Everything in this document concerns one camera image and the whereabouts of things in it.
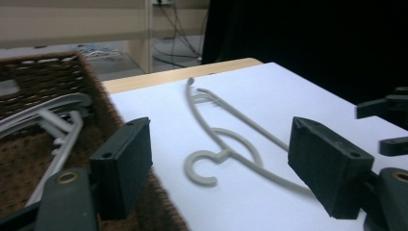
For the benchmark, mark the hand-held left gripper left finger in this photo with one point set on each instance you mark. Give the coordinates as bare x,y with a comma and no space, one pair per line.
123,166

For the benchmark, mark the brown wicker basket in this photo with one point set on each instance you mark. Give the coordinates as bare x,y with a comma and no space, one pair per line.
96,106

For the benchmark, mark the black curtain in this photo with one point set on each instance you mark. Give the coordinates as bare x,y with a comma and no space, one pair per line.
304,38

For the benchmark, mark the grey plastic clothes hanger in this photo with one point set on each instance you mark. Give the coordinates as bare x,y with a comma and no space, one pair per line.
205,128
48,104
64,150

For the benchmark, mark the beige desk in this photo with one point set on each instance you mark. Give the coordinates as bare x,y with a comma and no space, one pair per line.
80,22

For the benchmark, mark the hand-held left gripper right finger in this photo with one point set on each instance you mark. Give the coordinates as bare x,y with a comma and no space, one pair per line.
330,170

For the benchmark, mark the white table mat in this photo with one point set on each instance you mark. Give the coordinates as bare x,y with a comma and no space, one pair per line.
256,96

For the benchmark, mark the white power outlet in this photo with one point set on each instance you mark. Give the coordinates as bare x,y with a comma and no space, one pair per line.
163,1

